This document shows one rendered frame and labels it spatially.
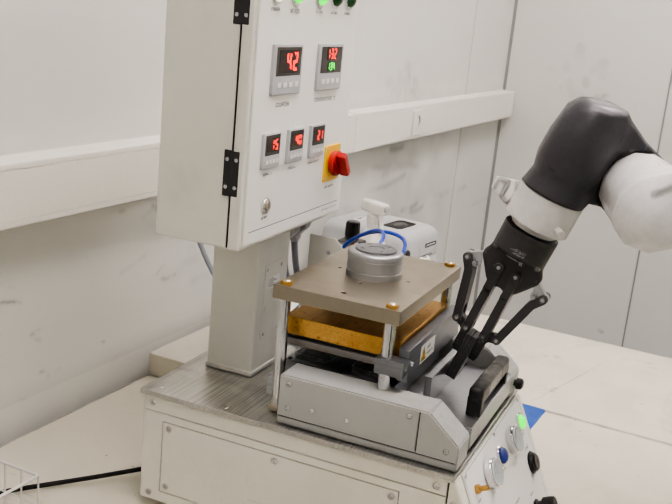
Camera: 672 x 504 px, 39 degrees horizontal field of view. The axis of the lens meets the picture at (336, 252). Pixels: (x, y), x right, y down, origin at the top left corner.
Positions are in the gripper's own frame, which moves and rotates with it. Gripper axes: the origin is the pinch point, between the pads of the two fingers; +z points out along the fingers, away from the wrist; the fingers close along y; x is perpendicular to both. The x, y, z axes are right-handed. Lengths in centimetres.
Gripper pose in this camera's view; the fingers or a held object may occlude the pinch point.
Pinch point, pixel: (463, 353)
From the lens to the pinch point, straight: 133.1
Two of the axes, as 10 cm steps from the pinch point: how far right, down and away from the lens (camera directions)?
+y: 8.3, 5.0, -2.6
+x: 4.0, -2.0, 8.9
